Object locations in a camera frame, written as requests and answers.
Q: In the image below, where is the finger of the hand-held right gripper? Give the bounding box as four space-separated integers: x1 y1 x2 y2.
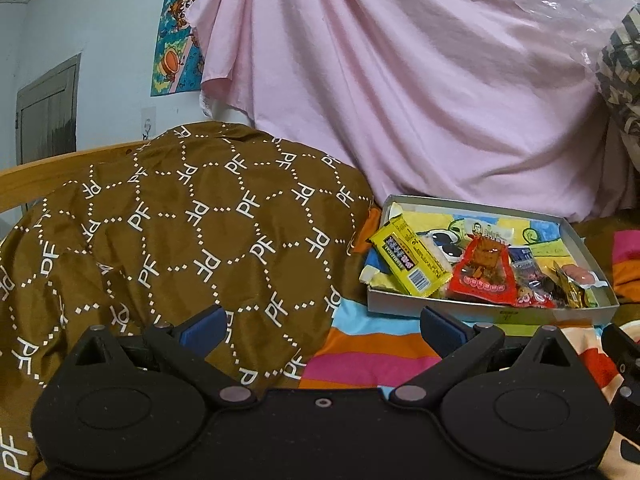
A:
601 324 640 378

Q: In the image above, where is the pink bed sheet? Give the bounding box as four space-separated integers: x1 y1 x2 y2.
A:
187 0 640 223

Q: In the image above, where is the golden snack packet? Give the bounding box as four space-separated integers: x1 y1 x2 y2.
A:
552 265 588 308

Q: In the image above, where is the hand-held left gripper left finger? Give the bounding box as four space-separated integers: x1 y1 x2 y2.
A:
62 305 256 406

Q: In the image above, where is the grey door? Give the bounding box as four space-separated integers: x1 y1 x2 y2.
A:
15 54 81 165

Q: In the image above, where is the colourful printed blanket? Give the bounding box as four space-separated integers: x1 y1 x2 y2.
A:
300 210 640 480

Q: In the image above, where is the white rice cracker pack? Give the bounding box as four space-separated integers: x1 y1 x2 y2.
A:
412 235 456 293

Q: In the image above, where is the cartoon wall poster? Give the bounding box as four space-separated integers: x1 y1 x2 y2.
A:
150 0 211 97

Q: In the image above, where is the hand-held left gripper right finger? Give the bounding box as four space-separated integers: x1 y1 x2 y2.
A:
390 306 581 406

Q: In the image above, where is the yellow snack packet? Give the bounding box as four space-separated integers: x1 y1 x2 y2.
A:
370 217 448 297

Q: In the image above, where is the red dried tofu packet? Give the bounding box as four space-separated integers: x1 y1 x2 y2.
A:
447 236 518 306

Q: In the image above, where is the brown patterned quilt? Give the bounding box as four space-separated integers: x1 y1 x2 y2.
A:
0 122 376 480

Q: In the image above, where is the grey cardboard box tray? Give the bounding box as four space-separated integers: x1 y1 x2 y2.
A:
366 194 621 326

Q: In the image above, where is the clear bag of clothes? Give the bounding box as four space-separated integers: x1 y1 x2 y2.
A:
520 0 640 136

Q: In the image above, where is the dark jerky packet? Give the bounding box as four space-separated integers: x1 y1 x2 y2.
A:
510 255 556 301

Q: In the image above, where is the white packet with face print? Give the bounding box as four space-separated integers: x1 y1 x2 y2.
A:
462 219 516 248

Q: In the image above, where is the wooden bed frame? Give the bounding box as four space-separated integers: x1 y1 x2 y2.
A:
0 142 151 216

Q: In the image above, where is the sausage packet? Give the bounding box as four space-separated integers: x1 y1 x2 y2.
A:
562 264 611 288

